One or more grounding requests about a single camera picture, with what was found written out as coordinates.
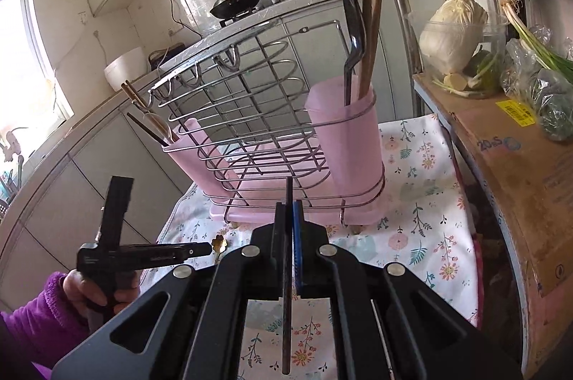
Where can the black countertop appliance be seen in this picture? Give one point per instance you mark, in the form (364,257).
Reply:
(159,58)

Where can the floral tablecloth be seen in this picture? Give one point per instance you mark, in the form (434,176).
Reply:
(416,228)

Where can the napa cabbage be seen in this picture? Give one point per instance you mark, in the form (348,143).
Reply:
(452,35)

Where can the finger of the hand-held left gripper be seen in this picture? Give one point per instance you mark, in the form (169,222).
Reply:
(161,261)
(179,248)

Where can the short pink utensil cup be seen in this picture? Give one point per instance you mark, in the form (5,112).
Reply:
(188,165)

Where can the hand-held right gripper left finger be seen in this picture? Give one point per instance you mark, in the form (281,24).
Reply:
(280,250)

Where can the person's left hand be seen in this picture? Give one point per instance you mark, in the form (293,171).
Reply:
(78,290)

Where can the black spoon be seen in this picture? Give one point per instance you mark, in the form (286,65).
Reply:
(353,17)

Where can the cardboard box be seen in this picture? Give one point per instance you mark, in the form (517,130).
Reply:
(515,183)

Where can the tall pink utensil cup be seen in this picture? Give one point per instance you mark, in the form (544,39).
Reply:
(349,147)

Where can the window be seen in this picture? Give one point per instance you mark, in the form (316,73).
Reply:
(22,62)

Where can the person's left forearm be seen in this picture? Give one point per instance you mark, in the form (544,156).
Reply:
(31,326)

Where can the gold flower spoon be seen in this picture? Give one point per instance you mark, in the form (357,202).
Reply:
(219,243)

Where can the dark chopstick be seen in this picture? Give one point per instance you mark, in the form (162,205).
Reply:
(147,129)

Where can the green onions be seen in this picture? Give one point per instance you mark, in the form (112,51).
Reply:
(523,31)

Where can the black wok with lid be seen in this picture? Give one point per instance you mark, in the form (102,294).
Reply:
(241,0)

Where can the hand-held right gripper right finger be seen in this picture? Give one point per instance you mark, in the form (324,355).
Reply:
(299,246)

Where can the clear plastic container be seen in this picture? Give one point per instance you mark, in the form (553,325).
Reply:
(499,49)

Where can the plastic bag of greens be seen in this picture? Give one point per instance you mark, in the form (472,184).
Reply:
(555,107)

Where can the ginger piece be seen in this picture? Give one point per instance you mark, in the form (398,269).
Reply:
(454,81)

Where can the metal pole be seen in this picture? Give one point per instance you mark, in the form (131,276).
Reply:
(403,4)

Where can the pink drip tray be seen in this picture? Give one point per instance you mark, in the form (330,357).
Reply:
(250,214)

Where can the white pot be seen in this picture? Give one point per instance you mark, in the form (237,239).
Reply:
(127,69)

